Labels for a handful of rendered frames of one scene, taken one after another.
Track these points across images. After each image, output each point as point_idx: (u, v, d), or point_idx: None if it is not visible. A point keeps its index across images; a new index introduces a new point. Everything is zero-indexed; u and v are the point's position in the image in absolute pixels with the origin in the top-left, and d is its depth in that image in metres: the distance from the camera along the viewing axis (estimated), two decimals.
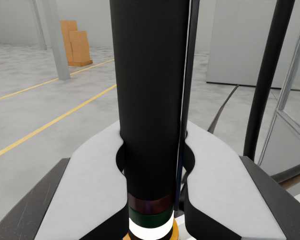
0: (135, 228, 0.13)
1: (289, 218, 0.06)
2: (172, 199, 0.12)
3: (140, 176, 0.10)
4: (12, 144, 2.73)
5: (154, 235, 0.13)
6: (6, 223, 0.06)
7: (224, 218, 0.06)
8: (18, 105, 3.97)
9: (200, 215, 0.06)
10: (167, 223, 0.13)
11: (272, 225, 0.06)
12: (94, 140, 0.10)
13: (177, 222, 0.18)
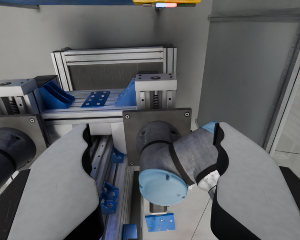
0: None
1: None
2: None
3: None
4: None
5: None
6: None
7: (252, 224, 0.06)
8: None
9: (226, 217, 0.06)
10: None
11: None
12: (55, 147, 0.09)
13: None
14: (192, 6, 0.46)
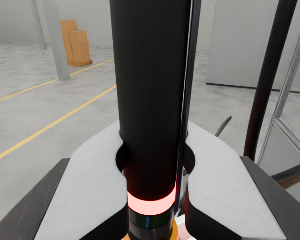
0: (134, 228, 0.13)
1: (290, 218, 0.06)
2: (172, 199, 0.12)
3: (140, 177, 0.10)
4: (13, 146, 2.76)
5: (153, 236, 0.13)
6: (6, 223, 0.06)
7: (224, 218, 0.06)
8: (18, 107, 3.99)
9: (200, 215, 0.06)
10: (167, 223, 0.13)
11: (272, 225, 0.06)
12: (93, 140, 0.10)
13: (176, 222, 0.18)
14: None
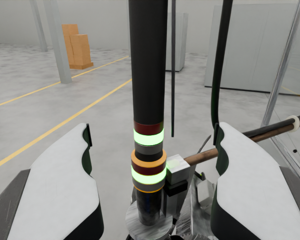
0: (139, 147, 0.21)
1: None
2: (161, 127, 0.21)
3: (143, 109, 0.19)
4: (19, 149, 2.89)
5: (151, 151, 0.21)
6: None
7: (252, 224, 0.06)
8: (23, 110, 4.13)
9: (226, 217, 0.06)
10: (159, 144, 0.21)
11: None
12: (55, 147, 0.09)
13: (167, 159, 0.27)
14: None
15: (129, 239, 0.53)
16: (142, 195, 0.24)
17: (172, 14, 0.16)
